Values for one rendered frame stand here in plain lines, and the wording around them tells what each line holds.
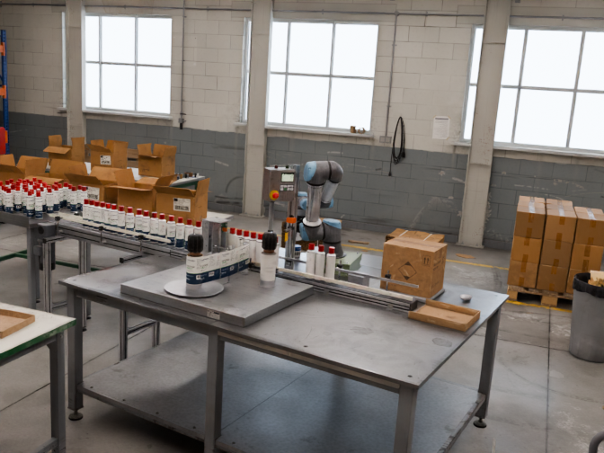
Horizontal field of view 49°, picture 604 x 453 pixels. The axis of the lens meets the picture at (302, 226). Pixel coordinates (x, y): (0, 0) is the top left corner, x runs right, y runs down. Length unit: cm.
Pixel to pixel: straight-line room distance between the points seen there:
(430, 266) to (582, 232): 330
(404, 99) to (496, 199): 180
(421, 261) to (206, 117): 691
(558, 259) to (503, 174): 242
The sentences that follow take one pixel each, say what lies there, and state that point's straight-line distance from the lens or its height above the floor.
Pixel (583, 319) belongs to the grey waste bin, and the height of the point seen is 32.
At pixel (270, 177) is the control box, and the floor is 143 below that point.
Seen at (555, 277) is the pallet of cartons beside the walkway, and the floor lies 29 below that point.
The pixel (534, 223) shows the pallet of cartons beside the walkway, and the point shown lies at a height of 79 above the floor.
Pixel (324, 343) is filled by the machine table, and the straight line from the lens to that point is 305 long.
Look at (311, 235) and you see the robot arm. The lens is 414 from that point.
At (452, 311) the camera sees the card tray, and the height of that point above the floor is 83.
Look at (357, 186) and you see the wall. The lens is 939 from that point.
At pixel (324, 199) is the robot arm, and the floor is 125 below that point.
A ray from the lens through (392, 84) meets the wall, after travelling 920.
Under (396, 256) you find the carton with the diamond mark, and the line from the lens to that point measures 378.
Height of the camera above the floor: 197
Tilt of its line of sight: 12 degrees down
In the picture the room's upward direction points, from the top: 4 degrees clockwise
